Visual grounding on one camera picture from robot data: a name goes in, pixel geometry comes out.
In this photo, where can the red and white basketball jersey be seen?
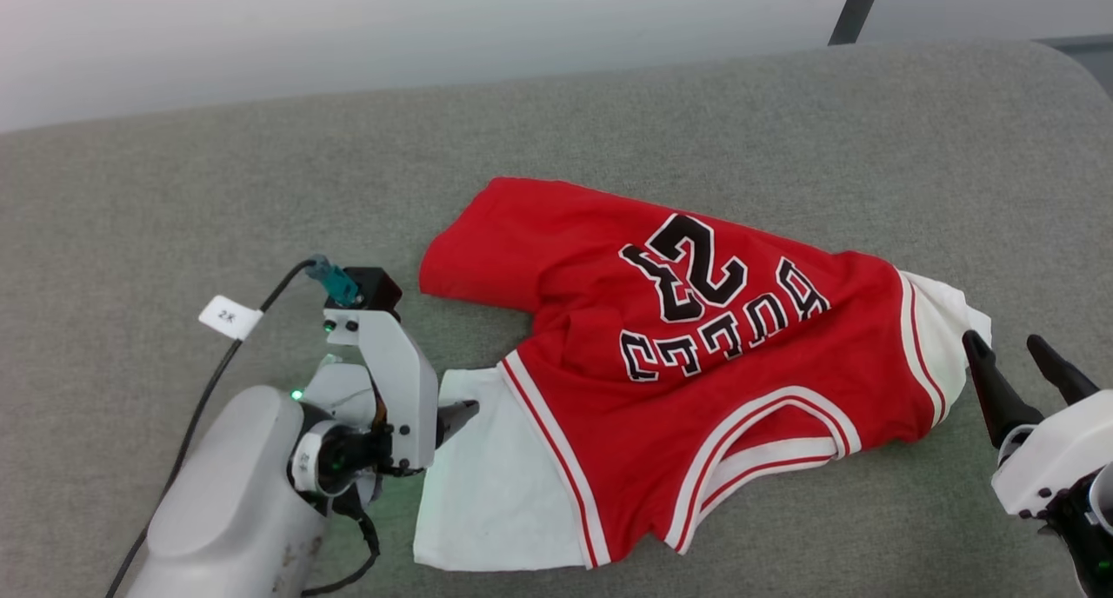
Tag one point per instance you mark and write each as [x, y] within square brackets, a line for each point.
[739, 389]

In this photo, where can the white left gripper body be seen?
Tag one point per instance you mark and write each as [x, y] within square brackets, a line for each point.
[404, 398]

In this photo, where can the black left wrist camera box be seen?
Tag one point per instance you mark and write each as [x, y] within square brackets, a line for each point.
[378, 287]

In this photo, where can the light grey panel board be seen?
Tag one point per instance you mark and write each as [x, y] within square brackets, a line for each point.
[956, 3]

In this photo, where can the grey fabric sofa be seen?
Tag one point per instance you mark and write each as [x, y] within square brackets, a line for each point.
[609, 120]

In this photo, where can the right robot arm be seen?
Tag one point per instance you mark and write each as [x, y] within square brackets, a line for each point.
[1087, 541]

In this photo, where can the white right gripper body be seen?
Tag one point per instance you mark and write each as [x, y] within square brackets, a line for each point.
[1056, 455]

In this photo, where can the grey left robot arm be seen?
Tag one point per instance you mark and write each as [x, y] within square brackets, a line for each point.
[226, 494]

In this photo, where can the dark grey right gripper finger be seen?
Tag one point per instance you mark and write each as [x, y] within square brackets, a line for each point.
[1065, 374]
[1000, 398]

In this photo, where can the black pole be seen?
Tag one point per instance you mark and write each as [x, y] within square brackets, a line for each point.
[856, 7]

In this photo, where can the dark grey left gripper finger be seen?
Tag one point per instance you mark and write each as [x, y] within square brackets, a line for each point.
[454, 420]

